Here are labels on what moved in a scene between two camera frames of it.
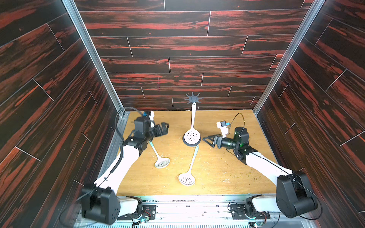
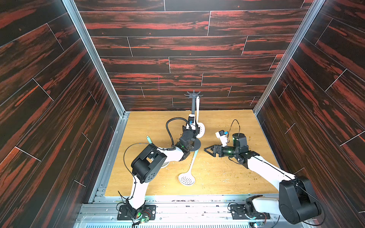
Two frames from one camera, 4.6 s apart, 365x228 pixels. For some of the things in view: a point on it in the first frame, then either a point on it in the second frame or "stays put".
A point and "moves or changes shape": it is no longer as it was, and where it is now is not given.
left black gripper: x=163 y=131 -> x=195 y=132
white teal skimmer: x=192 y=136 moves or changes shape
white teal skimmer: x=188 y=178 stays put
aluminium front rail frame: x=204 y=212 stays put
